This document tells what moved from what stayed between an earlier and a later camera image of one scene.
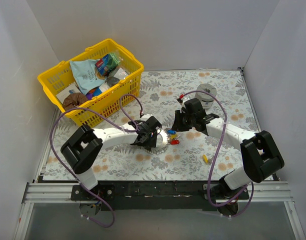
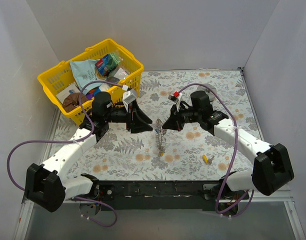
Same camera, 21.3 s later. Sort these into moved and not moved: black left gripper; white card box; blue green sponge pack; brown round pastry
Moved: black left gripper
Not moved: brown round pastry; white card box; blue green sponge pack
